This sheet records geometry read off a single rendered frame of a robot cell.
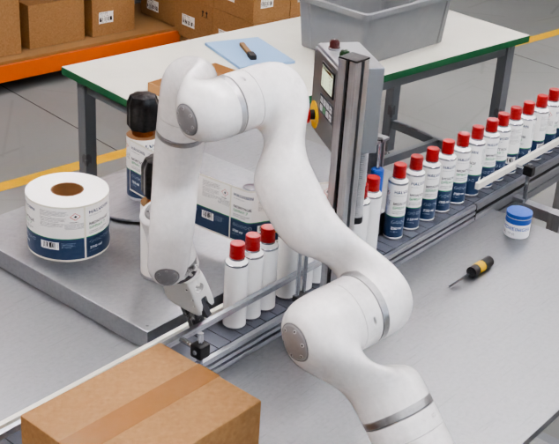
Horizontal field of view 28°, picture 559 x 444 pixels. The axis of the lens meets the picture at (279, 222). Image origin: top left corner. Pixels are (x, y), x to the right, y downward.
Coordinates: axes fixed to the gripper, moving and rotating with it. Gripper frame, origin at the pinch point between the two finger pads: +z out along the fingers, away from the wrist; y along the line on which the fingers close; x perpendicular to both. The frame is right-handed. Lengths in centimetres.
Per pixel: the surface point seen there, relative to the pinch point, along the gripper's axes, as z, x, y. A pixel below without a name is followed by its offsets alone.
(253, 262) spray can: -2.8, -17.7, -1.8
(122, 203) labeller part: 17, -30, 60
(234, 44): 72, -160, 148
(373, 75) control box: -37, -48, -17
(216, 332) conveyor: 8.4, -4.3, 0.3
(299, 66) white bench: 74, -161, 116
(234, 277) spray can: -3.0, -11.7, -1.4
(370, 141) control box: -24, -43, -17
